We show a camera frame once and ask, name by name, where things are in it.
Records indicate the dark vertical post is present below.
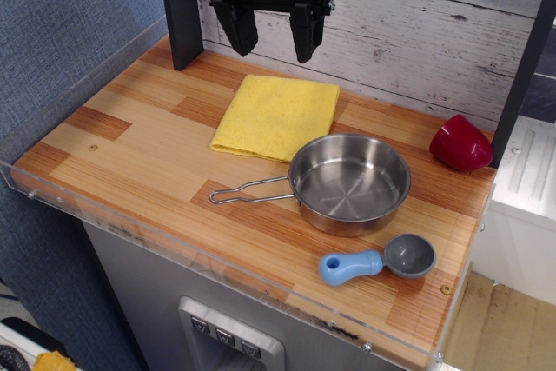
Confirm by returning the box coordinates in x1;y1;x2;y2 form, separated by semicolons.
163;0;204;70
490;0;555;169

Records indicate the dark vertical post left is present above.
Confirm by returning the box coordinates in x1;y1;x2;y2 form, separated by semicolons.
163;0;204;70

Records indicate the red plastic cup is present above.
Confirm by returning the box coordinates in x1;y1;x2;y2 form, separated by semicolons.
429;115;493;172

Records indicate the blue and grey spoon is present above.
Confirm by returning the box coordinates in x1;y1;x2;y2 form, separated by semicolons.
319;234;436;286

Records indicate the yellow cloth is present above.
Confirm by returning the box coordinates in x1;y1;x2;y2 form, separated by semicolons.
210;75;340;162

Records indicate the white toy sink unit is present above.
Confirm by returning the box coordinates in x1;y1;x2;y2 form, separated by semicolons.
471;116;555;304

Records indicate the steel pan with wire handle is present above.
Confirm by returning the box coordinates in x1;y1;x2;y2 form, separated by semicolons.
209;133;412;237

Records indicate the grey toy fridge cabinet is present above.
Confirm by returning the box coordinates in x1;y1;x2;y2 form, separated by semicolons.
84;224;397;370

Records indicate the yellow object bottom left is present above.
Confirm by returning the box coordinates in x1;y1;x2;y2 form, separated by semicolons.
32;351;77;371

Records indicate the dark vertical post right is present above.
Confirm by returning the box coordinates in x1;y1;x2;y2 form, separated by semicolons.
490;0;555;169

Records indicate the clear acrylic guard rail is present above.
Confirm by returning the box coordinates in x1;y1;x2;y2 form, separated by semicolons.
1;5;495;370

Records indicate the silver dispenser button panel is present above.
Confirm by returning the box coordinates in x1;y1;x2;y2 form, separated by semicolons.
178;296;286;370

